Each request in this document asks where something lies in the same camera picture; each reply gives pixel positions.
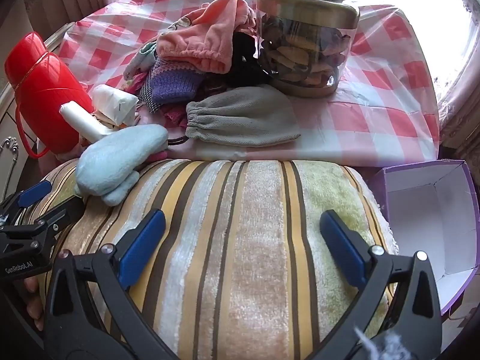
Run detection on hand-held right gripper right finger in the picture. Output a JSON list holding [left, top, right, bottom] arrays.
[[311, 210, 443, 360]]

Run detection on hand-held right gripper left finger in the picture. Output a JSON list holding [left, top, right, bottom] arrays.
[[43, 209, 177, 360]]

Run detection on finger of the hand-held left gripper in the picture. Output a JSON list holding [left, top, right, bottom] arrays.
[[0, 180, 52, 226], [22, 196, 86, 241]]

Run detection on light blue knitted cloth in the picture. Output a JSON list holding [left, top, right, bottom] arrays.
[[75, 124, 169, 207]]

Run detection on purple cardboard box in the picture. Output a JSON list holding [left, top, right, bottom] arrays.
[[369, 159, 480, 316]]

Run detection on white soft packet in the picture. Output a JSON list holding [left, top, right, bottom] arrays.
[[92, 84, 139, 127]]

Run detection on magenta knitted cloth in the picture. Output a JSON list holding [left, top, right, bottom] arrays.
[[161, 103, 191, 129]]

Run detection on purple knitted cloth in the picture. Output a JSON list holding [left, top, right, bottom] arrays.
[[139, 62, 205, 114]]

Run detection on peach pink fleece garment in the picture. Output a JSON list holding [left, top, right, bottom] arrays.
[[155, 0, 257, 75]]

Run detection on person's left hand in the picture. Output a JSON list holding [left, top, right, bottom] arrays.
[[23, 277, 46, 331]]

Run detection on white plastic bag roll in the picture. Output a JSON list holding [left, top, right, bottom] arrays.
[[59, 102, 113, 145]]

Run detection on striped cushion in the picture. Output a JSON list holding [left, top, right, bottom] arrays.
[[17, 159, 400, 360]]

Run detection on red thermos flask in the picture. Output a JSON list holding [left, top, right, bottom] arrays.
[[4, 32, 94, 159]]

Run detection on red white checkered tablecloth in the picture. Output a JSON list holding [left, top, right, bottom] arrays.
[[60, 0, 441, 168]]

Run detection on pale floral cloth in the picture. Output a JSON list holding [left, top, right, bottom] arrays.
[[123, 42, 160, 83]]

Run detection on white lace curtain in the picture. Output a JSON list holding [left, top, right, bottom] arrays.
[[431, 0, 480, 151]]

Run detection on glass jar with gold lid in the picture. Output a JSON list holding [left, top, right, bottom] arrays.
[[256, 0, 361, 98]]

